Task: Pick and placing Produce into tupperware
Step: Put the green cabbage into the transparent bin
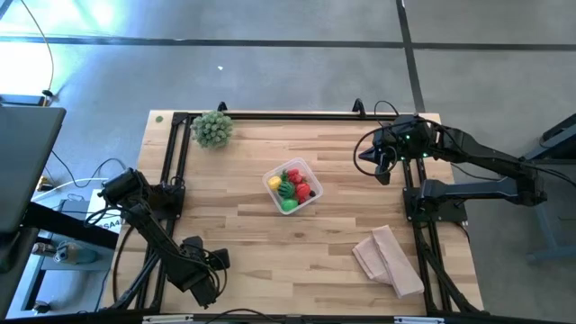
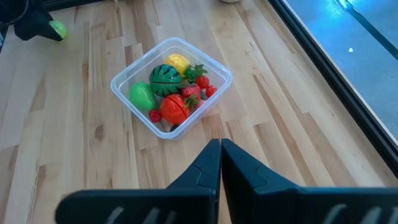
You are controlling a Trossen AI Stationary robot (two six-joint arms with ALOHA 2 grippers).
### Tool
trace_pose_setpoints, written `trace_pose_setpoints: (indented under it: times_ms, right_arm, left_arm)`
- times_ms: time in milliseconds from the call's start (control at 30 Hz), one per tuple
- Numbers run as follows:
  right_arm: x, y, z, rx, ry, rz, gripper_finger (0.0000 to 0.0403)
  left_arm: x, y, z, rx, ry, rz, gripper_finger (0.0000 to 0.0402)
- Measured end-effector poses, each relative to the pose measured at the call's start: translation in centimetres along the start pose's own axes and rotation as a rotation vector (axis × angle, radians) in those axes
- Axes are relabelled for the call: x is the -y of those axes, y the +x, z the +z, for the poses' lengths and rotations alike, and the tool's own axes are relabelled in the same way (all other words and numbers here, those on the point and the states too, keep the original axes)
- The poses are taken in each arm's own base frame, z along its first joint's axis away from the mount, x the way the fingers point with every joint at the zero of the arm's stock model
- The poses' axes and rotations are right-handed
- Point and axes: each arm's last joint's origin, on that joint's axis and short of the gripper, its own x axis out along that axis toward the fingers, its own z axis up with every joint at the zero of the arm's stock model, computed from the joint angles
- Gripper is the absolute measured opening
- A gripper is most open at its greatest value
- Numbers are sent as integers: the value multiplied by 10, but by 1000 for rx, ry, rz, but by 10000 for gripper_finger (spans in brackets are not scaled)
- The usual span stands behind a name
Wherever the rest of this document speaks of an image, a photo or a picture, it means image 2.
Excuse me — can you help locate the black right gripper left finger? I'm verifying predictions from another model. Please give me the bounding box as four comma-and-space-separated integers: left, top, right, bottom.
55, 138, 222, 224

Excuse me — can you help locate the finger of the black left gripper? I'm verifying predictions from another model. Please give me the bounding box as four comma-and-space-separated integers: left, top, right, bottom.
14, 7, 65, 42

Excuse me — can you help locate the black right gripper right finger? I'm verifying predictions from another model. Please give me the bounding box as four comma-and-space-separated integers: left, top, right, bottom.
220, 138, 398, 224

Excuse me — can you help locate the light green toy cabbage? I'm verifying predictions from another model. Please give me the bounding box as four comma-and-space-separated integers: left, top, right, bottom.
49, 20, 68, 40

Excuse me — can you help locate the red toy raspberry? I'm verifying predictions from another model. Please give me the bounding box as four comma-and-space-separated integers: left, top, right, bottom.
148, 109, 162, 123

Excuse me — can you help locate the red toy tomato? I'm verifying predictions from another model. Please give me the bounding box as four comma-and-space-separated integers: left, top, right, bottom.
159, 93, 192, 125

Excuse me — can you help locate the green toy fruit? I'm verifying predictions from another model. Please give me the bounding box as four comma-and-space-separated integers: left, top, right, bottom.
129, 82, 157, 112

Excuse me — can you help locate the small tomato with green leaves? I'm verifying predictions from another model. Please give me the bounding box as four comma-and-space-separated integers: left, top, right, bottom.
185, 64, 210, 90

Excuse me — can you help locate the striped toy watermelon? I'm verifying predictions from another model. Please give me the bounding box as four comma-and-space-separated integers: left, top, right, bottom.
149, 63, 183, 98

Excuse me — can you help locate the yellow toy pineapple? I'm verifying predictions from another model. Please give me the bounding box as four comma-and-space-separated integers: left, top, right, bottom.
164, 53, 191, 77

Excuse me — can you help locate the clear plastic tupperware container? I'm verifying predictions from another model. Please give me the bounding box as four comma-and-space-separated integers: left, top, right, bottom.
110, 37, 233, 140

